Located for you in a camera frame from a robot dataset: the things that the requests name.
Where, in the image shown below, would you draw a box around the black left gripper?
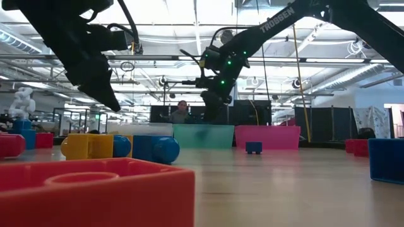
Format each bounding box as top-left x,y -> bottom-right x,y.
40,25 -> 122,113

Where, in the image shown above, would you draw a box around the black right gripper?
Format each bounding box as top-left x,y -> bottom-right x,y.
201,71 -> 236,123

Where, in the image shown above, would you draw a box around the small blue block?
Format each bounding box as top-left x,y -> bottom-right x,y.
245,141 -> 263,155

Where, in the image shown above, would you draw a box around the medium yellow block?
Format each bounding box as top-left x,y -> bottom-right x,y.
60,133 -> 115,161
125,134 -> 134,158

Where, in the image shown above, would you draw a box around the medium blue block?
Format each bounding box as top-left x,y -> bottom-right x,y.
112,134 -> 133,158
11,119 -> 37,151
367,137 -> 404,185
132,135 -> 181,165

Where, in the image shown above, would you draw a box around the medium red block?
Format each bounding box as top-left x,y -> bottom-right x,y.
0,133 -> 27,158
34,132 -> 55,149

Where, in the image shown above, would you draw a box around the teal plastic bin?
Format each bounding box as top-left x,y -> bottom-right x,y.
172,124 -> 236,149

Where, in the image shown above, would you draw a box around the person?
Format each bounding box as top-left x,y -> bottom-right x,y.
169,100 -> 193,124

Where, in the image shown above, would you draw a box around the black metal rack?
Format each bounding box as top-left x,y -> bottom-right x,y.
52,107 -> 109,137

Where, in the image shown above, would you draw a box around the black partition panels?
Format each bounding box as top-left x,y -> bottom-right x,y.
149,100 -> 273,127

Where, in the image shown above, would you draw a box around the clear plastic bin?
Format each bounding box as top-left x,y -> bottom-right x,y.
107,122 -> 174,137

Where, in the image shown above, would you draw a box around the red plastic bin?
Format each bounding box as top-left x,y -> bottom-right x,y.
234,125 -> 301,151

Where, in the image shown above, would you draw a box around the white robot figure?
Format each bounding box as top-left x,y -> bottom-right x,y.
8,87 -> 37,122

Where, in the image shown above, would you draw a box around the black partition curtain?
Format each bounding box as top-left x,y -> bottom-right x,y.
294,105 -> 394,143

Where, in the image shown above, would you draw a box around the small orange block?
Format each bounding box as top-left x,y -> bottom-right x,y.
0,157 -> 196,227

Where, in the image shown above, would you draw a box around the white patterned cloth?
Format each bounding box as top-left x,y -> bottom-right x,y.
352,106 -> 392,139

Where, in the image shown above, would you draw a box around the black rig frame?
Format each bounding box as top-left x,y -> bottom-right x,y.
162,80 -> 215,107

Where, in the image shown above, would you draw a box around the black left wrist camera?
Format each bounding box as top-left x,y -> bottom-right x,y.
86,23 -> 141,54

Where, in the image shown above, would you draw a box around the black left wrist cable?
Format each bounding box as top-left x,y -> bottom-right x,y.
107,0 -> 142,54

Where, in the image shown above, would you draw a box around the black ceiling cable reel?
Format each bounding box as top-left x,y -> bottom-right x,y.
219,30 -> 236,45

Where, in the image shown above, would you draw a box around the yellow cable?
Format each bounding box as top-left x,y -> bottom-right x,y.
292,25 -> 312,143

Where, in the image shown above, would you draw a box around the silver ventilation duct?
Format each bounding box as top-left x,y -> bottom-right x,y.
311,62 -> 404,94

